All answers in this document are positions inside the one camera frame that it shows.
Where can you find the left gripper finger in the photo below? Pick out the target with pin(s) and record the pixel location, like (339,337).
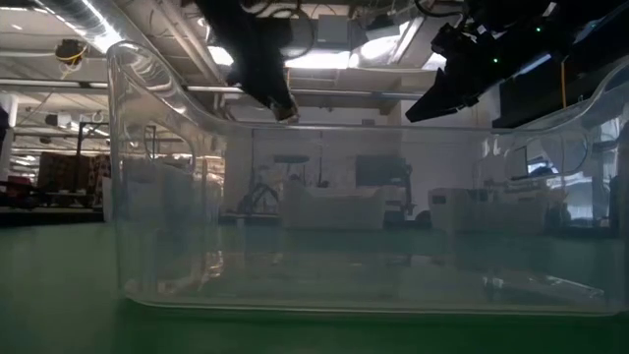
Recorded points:
(270,91)

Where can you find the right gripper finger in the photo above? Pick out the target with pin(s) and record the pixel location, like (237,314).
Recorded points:
(442,96)

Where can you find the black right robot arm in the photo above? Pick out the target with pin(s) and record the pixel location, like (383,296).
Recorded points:
(540,29)

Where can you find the ceiling light panel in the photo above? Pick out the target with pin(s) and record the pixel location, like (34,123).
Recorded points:
(319,60)
(220,55)

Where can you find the grey ceiling box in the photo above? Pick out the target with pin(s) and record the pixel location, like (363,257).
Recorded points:
(333,29)

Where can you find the white plastic bin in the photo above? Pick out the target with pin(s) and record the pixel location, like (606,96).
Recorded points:
(472,209)
(334,206)

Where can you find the grey ceiling pipe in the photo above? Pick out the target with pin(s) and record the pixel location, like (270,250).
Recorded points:
(49,83)

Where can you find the brown stacked boxes rack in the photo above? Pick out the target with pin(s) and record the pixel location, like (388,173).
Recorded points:
(64,172)

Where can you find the white pillar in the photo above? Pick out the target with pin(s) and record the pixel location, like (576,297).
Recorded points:
(12,123)

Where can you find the green table mat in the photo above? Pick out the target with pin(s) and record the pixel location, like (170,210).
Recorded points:
(59,295)

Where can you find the rectangular silver ventilation duct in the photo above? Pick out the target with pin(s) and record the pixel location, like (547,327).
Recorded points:
(383,49)

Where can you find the round silver ventilation duct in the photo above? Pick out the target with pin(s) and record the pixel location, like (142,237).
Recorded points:
(98,19)

